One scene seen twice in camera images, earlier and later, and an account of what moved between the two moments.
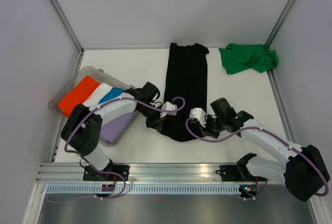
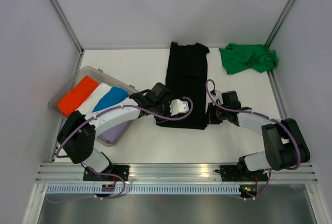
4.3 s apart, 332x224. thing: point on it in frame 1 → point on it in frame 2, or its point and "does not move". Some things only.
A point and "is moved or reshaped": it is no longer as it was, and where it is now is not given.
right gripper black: [206, 130] → [210, 118]
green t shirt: [237, 58] does not move
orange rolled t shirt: [77, 96] does not move
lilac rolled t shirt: [112, 129] does not move
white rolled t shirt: [101, 91] does not move
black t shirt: [187, 78] is moved or reshaped
